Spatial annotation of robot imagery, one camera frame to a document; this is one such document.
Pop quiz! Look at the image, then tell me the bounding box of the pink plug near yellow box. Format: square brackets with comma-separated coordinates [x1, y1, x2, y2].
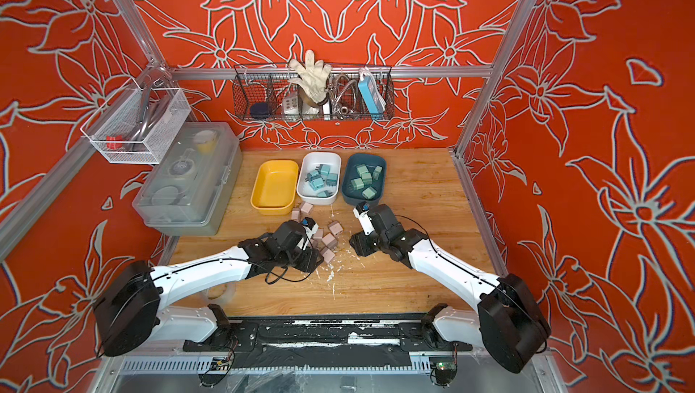
[300, 201, 314, 216]

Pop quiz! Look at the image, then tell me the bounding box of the pink plug centre left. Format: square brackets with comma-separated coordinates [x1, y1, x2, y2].
[312, 228, 324, 240]

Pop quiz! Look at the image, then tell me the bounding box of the red object in basket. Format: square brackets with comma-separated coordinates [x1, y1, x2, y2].
[106, 135, 124, 151]

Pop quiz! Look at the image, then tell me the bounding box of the white storage box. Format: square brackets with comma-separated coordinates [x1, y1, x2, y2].
[297, 152, 342, 206]

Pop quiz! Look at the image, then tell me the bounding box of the cream rubber glove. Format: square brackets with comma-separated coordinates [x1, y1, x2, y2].
[288, 49, 332, 105]

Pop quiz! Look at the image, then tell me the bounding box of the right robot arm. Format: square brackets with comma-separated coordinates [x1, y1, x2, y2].
[349, 202, 551, 373]

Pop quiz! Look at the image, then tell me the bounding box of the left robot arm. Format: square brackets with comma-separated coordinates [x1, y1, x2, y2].
[93, 217, 324, 357]

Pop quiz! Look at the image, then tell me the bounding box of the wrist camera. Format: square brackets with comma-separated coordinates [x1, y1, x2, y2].
[300, 217, 320, 239]
[353, 201, 375, 237]

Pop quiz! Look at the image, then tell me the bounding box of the yellow storage box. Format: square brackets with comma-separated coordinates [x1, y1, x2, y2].
[251, 160, 300, 216]

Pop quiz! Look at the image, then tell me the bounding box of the pink plug bottom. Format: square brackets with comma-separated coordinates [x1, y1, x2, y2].
[321, 248, 335, 264]

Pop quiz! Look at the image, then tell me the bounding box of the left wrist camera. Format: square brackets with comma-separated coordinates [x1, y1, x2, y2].
[300, 217, 320, 239]

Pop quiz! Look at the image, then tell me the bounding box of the white socket cube in basket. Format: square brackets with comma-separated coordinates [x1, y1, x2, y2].
[282, 93, 300, 121]

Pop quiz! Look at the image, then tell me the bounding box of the green plug top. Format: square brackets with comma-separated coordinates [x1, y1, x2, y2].
[360, 173, 373, 185]

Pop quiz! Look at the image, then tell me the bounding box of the dark teal storage box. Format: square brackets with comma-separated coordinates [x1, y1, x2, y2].
[341, 153, 387, 208]

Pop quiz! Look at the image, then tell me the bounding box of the green plug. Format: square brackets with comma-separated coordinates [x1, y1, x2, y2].
[362, 187, 378, 200]
[350, 178, 366, 190]
[360, 173, 373, 185]
[356, 164, 369, 176]
[372, 166, 383, 181]

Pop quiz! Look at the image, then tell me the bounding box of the pink plug centre middle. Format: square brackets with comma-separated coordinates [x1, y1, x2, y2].
[321, 233, 338, 249]

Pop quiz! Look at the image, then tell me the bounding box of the pink plug centre upper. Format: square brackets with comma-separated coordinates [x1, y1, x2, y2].
[329, 221, 344, 237]

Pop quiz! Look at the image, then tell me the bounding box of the black wire wall basket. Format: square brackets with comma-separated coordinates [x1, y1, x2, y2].
[232, 60, 396, 123]

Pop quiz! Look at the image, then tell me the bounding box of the white wire basket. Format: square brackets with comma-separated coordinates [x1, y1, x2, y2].
[80, 85, 191, 165]

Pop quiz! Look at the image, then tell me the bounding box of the light blue box in basket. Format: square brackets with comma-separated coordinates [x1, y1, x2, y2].
[358, 68, 387, 120]

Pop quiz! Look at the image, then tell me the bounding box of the clear plastic lidded container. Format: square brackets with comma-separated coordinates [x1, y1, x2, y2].
[132, 122, 243, 237]

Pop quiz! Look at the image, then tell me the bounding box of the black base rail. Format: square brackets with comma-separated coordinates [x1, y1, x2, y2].
[183, 313, 472, 352]

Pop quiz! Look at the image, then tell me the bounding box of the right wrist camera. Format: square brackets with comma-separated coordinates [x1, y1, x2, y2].
[353, 201, 375, 237]

